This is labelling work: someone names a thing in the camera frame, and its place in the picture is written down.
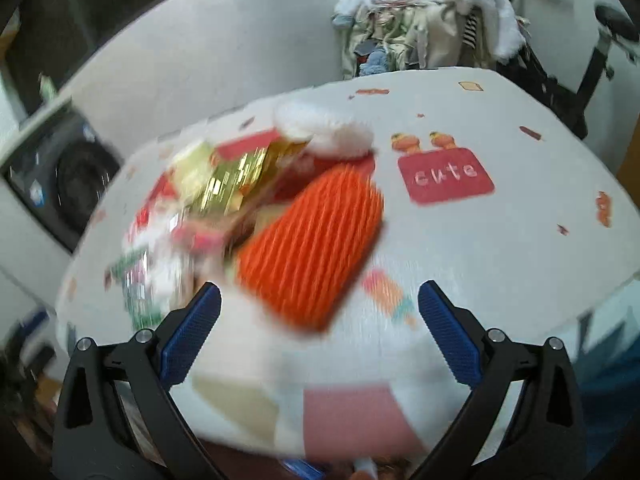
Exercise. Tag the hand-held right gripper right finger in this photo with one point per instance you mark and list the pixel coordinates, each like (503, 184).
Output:
(447, 330)

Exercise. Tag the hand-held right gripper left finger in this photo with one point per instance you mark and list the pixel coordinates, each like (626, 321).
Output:
(192, 330)

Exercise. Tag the green white plastic wrapper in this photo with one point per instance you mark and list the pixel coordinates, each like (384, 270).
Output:
(137, 280)

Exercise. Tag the orange foam fruit net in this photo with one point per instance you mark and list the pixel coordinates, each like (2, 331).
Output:
(310, 245)

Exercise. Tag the gold foil wrapper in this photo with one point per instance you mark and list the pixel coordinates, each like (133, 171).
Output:
(235, 175)

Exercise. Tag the red snack packet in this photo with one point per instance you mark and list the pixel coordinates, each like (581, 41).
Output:
(245, 145)

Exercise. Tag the white towel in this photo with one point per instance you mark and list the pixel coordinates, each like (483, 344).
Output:
(330, 135)

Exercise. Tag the printed table mat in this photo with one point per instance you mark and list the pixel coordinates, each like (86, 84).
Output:
(500, 270)

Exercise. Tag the blue cloth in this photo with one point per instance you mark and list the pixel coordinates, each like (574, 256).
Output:
(610, 385)

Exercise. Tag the washing machine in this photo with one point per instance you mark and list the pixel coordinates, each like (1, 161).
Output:
(80, 185)

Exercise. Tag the pile of clothes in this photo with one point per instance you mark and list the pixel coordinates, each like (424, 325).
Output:
(400, 35)

